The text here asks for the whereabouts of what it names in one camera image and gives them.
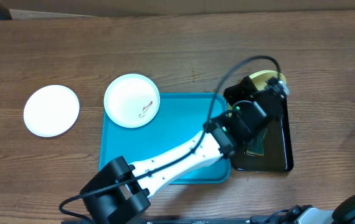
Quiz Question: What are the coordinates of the yellow plate with ketchup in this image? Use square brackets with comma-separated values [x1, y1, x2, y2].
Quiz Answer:
[249, 70, 290, 95]

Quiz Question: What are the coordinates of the green yellow sponge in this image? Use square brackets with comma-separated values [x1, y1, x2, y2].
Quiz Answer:
[246, 128, 267, 156]

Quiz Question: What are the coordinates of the white plate with ketchup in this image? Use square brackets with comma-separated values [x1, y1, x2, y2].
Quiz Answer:
[103, 73, 161, 128]

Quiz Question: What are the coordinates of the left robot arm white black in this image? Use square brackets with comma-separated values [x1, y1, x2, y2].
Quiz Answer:
[80, 77, 289, 223]

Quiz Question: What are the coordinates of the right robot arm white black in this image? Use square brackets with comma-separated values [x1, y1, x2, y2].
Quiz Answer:
[268, 195, 355, 224]

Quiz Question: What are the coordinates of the black water tray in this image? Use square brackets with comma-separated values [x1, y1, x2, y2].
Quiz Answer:
[230, 100, 294, 172]

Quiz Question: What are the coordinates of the teal plastic tray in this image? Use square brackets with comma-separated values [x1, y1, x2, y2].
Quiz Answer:
[98, 92, 232, 185]

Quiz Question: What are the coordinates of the cardboard panel at back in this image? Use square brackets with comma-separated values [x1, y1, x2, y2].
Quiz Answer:
[1, 0, 355, 16]

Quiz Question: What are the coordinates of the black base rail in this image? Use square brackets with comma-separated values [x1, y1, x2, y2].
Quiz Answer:
[60, 215, 290, 224]

